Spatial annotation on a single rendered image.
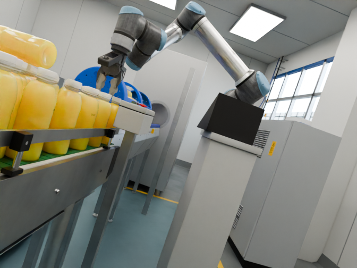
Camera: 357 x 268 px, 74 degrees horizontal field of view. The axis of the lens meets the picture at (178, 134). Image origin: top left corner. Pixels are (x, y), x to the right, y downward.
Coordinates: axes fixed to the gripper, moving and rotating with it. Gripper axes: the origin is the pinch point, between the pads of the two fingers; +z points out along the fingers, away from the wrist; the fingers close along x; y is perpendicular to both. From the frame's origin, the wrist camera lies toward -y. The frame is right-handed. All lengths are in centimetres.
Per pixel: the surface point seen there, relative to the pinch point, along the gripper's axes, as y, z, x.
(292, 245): 130, 76, -165
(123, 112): -12.2, 3.9, -13.6
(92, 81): 23.8, -5.0, 16.8
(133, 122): -12.2, 6.0, -18.1
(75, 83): -33.2, 0.0, -4.7
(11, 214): -52, 28, -10
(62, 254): 23, 85, 4
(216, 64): 556, -179, -50
